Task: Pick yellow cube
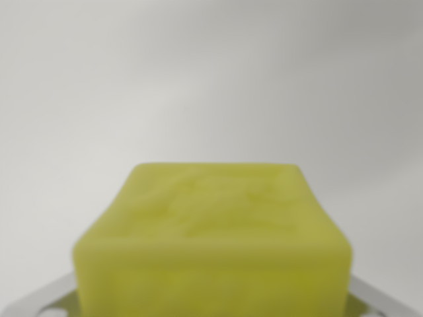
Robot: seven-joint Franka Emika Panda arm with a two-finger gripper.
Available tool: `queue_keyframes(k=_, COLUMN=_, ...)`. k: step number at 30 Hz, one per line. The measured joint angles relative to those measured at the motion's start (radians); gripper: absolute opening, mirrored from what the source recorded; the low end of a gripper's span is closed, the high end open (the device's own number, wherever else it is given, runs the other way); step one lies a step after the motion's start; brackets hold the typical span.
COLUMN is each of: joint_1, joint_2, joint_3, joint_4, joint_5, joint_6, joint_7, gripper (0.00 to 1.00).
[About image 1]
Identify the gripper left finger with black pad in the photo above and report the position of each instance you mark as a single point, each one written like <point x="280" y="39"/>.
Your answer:
<point x="49" y="302"/>

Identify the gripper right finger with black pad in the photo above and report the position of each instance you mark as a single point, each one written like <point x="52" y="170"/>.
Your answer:
<point x="373" y="302"/>

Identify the yellow translucent cube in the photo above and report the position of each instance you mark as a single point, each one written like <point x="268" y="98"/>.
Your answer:
<point x="211" y="247"/>

